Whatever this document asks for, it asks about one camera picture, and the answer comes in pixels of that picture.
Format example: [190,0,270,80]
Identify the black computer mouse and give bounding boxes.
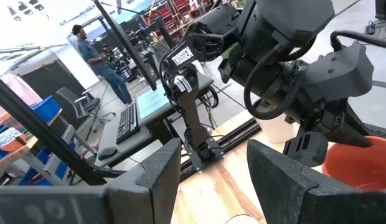
[97,146,118,161]

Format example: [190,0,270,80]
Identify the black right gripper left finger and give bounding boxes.
[0,138,183,224]

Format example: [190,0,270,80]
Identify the thick black gripper cable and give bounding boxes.
[329,29,386,53]

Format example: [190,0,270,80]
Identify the metal shelving unit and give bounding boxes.
[0,105,90,187]

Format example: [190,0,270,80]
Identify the black aluminium table frame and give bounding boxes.
[179,118,263,182]

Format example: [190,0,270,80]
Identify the black frame post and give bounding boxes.
[0,73,126,187]

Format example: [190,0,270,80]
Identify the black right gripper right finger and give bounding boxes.
[247,139,386,224]

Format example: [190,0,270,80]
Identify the grey office chair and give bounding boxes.
[55,86,116,126]

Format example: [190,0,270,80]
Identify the light blue flat panel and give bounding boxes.
[136,83,171,121]

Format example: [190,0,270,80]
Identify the green plant in white pot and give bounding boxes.
[254,98,301,144]

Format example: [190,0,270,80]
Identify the black keyboard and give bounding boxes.
[115,101,141,145]

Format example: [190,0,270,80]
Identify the red metal shelving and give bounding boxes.
[148,0,214,35]

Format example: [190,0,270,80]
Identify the person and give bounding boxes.
[71,24,133,105]

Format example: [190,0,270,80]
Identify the blue storage bin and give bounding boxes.
[29,95,64,125]

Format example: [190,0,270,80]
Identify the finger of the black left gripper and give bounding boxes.
[327,100,372,148]

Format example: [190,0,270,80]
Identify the grey desk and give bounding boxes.
[94,70,216,169]

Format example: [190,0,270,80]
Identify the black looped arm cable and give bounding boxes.
[243,42,307,121]

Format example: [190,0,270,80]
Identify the orange-red glossy mug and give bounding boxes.
[322,135,386,191]

